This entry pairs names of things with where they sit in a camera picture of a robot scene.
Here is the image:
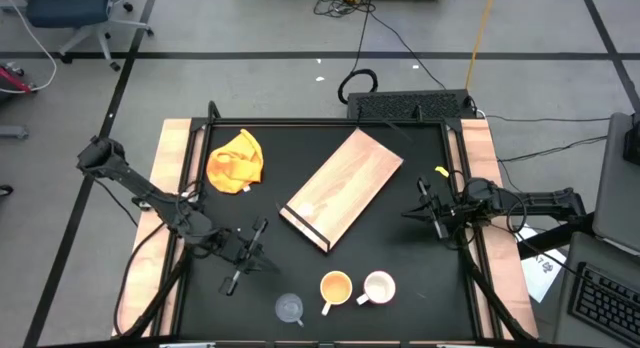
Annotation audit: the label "clear plastic mug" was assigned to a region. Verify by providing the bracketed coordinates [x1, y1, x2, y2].
[273, 292, 305, 328]

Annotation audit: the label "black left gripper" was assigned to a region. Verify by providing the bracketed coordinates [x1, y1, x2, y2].
[218, 217, 281, 296]

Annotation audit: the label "black keyboard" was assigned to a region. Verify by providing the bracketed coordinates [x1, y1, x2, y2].
[569, 261, 640, 347]

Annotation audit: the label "grey laptop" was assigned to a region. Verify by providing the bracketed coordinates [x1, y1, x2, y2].
[592, 111, 640, 254]

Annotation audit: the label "blue office chair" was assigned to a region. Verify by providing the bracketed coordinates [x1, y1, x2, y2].
[24, 0, 155, 73]

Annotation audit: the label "coiled black cable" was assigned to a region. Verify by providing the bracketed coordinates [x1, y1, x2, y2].
[337, 67, 380, 105]

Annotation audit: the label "orange cloth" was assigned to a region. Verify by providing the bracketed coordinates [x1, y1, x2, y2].
[205, 128, 265, 195]

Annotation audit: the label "tangled black cables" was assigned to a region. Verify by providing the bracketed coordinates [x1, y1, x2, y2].
[312, 0, 377, 18]

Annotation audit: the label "white paper sheet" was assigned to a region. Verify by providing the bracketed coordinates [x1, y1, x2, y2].
[514, 223, 569, 304]

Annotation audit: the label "black aluminium table frame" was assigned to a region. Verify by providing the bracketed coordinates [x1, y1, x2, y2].
[112, 100, 539, 348]

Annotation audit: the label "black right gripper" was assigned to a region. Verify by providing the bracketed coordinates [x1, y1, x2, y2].
[401, 176, 471, 240]

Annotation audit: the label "white grey patterned mug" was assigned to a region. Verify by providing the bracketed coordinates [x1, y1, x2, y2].
[355, 270, 397, 307]

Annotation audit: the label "grey desk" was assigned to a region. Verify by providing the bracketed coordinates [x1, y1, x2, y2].
[552, 231, 640, 348]

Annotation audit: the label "white cable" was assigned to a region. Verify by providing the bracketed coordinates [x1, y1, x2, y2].
[0, 0, 59, 94]

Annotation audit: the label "yellow hanging cable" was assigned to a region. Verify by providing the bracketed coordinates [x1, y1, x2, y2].
[464, 0, 500, 92]

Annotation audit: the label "grey floor bar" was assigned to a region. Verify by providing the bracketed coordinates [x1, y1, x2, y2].
[0, 125, 30, 140]

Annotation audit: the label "black corrugated cable sleeve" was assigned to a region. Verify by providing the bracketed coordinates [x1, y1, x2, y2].
[457, 232, 534, 342]
[122, 247, 194, 339]

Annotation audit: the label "black device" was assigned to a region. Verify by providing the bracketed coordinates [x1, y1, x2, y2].
[622, 112, 640, 166]

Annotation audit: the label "orange mug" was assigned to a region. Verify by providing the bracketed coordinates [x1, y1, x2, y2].
[319, 270, 354, 318]

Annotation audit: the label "black perforated box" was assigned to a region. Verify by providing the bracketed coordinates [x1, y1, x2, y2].
[346, 89, 476, 122]

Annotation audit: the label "red device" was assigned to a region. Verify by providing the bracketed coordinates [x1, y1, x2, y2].
[0, 62, 37, 94]

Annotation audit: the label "thin black cable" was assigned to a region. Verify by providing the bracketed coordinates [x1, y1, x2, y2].
[483, 114, 611, 124]
[497, 135, 609, 164]

